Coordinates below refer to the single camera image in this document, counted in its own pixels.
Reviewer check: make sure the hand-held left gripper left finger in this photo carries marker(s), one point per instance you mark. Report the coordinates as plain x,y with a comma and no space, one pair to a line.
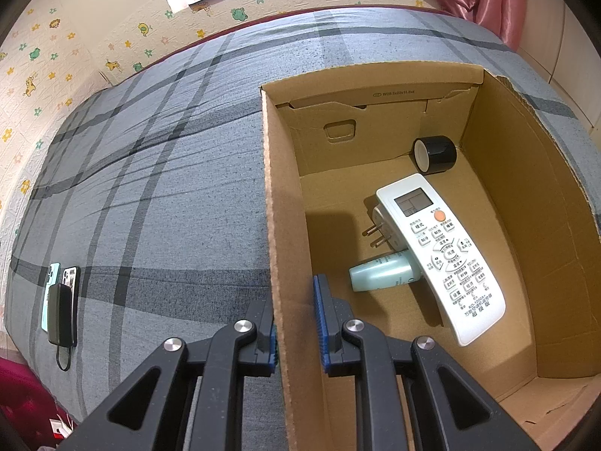
267,338

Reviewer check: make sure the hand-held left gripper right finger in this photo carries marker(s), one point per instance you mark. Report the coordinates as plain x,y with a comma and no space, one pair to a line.
323,324

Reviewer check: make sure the mint green tube bottle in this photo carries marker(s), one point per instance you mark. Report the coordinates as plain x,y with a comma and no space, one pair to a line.
380,272

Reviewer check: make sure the large white charger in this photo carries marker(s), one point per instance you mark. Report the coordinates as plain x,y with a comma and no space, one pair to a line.
387,225

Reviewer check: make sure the white remote control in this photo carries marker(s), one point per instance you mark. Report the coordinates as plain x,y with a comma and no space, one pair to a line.
441,253

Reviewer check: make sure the brown cardboard box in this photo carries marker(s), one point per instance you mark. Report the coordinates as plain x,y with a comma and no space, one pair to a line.
516,268

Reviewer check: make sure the black tape roll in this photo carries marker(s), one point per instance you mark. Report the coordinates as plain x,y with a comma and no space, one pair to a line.
439,152

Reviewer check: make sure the grey plaid bed sheet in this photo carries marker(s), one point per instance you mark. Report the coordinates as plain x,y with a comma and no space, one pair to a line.
164,174

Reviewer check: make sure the black power bank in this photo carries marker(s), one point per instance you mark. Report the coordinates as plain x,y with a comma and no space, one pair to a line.
62,314

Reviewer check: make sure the dark smartphone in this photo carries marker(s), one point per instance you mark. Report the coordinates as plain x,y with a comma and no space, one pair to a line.
70,275

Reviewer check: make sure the mint green phone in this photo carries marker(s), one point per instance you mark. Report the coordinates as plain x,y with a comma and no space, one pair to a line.
44,300

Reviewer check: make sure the dark red cloth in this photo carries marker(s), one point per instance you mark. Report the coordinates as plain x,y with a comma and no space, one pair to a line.
28,404

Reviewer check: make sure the pink satin curtain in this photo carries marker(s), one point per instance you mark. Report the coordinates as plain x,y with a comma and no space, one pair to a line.
488,0

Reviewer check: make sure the beige wardrobe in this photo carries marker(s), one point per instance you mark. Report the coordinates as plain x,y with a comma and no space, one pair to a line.
563,47

